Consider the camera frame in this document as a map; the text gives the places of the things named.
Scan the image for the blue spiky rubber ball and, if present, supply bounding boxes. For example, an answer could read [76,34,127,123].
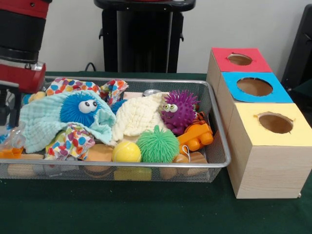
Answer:
[60,92,103,126]
[110,99,127,116]

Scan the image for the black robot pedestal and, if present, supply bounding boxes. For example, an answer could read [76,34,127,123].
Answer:
[94,0,195,74]

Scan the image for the shallow clear mesh bin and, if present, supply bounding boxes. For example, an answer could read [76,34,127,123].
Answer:
[0,76,232,183]

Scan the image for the orange toy building block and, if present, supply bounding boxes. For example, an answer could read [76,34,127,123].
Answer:
[176,121,214,156]

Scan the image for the small orange plastic toy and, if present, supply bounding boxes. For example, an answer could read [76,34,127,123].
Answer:
[0,147,23,159]

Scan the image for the tan orange ball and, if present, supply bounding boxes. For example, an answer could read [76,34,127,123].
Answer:
[84,144,114,171]

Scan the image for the small colourful dotted cloth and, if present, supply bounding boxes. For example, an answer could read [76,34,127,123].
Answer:
[48,124,96,160]

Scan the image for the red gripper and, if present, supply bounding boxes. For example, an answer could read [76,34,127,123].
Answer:
[0,61,47,129]

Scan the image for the green spiky rubber ball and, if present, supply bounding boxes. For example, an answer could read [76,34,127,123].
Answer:
[136,126,180,163]

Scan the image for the dark green table cloth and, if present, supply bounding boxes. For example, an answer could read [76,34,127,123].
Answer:
[0,71,312,234]

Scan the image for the cream white cloth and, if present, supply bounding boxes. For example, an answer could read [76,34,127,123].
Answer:
[111,93,169,144]

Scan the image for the large colourful dotted cloth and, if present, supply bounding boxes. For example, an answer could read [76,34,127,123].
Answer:
[46,77,130,105]

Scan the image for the yellow ball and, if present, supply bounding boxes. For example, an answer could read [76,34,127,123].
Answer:
[112,141,142,163]

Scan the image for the mint green cloth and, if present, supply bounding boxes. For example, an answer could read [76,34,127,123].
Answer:
[19,90,117,153]

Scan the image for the black panel stand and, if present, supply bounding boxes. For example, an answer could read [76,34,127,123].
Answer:
[283,5,312,91]

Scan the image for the wooden box with three holes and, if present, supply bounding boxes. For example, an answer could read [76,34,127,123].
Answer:
[207,47,312,199]

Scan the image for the purple spiky ball with eyes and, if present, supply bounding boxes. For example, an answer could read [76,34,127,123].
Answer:
[160,89,199,136]

